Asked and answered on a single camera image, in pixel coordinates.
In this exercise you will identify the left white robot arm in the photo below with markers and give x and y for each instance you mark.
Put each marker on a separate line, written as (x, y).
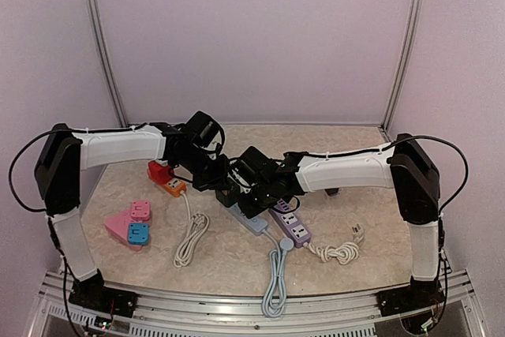
(67, 152)

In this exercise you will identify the dark blue plug charger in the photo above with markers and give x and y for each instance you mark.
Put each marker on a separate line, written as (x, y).
(332, 192)

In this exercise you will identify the pink triangular socket base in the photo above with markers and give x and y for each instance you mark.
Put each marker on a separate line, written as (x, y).
(117, 227)

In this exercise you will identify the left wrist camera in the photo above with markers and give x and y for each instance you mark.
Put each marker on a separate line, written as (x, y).
(202, 129)

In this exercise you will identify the red cube plug adapter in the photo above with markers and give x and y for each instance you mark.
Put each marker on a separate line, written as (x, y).
(159, 173)

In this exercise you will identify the aluminium front frame rail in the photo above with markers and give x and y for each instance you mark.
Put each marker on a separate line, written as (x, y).
(169, 313)

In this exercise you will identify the pink square plug adapter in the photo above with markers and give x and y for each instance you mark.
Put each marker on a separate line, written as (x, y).
(140, 210)

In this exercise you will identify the blue square plug adapter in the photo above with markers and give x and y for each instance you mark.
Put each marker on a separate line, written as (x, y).
(138, 234)

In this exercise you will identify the right aluminium corner post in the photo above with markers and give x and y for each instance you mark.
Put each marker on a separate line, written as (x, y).
(402, 66)

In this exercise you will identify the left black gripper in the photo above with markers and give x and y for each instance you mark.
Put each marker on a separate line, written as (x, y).
(219, 181)

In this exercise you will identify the light blue power strip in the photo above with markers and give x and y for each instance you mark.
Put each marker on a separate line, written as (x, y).
(256, 225)

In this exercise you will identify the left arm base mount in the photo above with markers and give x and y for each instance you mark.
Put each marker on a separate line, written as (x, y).
(93, 294)

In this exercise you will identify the aluminium corner post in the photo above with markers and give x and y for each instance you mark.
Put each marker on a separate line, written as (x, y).
(402, 66)
(105, 62)

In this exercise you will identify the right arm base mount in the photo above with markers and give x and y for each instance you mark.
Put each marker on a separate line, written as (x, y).
(404, 299)

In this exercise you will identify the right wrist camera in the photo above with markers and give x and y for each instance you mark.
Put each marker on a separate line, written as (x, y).
(253, 167)

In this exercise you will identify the orange power strip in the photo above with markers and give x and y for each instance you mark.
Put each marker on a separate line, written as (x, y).
(174, 187)

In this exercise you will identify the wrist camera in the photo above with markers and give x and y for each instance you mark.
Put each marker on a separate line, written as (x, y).
(253, 167)
(202, 129)

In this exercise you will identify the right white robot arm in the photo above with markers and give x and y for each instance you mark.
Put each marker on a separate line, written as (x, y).
(402, 165)

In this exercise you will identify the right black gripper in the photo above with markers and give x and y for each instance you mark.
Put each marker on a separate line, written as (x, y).
(252, 203)

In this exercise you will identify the dark green cube adapter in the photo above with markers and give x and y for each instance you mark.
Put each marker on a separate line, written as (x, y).
(228, 197)

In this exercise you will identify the left aluminium corner post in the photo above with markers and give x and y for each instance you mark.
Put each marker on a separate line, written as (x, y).
(105, 62)

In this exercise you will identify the purple power strip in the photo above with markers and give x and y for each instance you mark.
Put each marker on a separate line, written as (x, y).
(284, 215)

